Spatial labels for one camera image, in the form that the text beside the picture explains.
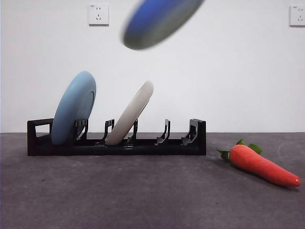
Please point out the pale green plate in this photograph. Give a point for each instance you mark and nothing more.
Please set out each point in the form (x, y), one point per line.
(162, 23)

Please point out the orange carrot with green leaves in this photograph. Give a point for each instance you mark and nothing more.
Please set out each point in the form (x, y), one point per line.
(259, 164)

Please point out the cream white plate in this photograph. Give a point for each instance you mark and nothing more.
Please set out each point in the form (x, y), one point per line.
(131, 114)

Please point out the black plate rack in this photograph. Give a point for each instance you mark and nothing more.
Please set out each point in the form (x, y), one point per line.
(166, 149)

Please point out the light blue plate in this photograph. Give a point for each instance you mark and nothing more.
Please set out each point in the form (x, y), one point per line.
(71, 107)

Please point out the white wall socket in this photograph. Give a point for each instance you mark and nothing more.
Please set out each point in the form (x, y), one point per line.
(297, 15)
(98, 14)

